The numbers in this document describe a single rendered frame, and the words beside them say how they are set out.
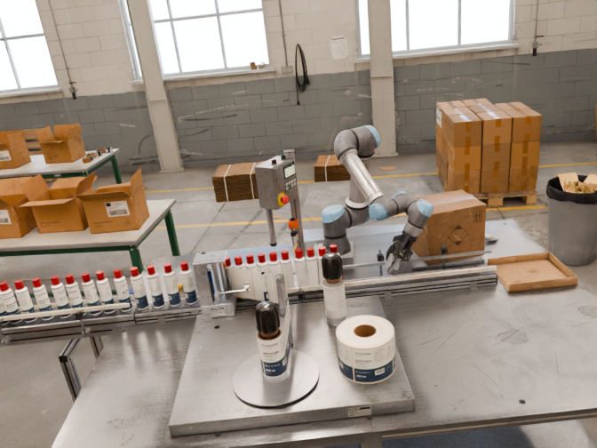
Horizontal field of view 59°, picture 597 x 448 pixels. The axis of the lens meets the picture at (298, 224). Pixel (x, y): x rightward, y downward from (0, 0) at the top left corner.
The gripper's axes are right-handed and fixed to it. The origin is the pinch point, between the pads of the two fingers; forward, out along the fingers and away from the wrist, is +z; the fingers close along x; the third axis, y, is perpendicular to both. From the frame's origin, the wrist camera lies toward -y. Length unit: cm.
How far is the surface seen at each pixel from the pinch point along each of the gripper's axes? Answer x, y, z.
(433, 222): 14.8, -15.5, -24.0
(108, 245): -134, -110, 99
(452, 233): 27.0, -17.1, -22.5
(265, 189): -66, -2, -12
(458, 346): 20, 47, 1
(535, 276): 63, 4, -24
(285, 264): -44.5, 2.9, 14.9
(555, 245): 178, -156, -11
